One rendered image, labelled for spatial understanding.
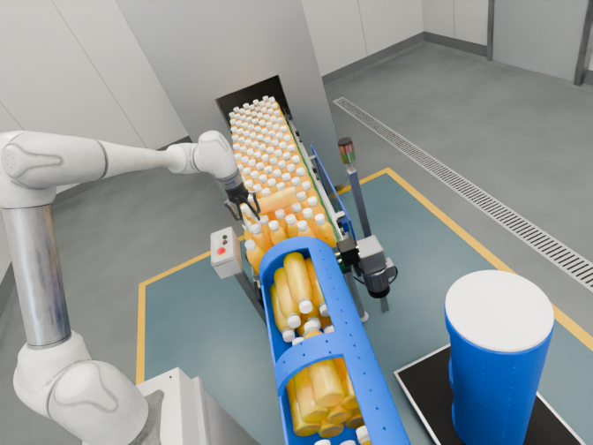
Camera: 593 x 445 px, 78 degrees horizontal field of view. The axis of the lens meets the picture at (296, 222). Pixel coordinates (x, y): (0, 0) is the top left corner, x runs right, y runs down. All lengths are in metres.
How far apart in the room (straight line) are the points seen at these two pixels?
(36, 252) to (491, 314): 1.23
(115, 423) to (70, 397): 0.13
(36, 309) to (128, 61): 4.40
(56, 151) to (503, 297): 1.22
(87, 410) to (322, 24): 5.22
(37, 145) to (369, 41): 5.39
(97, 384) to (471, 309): 1.02
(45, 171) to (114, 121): 4.60
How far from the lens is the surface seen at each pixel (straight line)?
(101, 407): 1.07
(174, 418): 1.22
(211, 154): 1.30
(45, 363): 1.20
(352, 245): 1.49
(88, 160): 0.97
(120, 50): 5.29
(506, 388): 1.37
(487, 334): 1.19
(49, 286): 1.15
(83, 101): 5.49
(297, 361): 0.98
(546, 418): 2.08
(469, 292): 1.26
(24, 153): 0.94
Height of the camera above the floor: 2.05
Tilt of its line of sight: 39 degrees down
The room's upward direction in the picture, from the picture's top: 22 degrees counter-clockwise
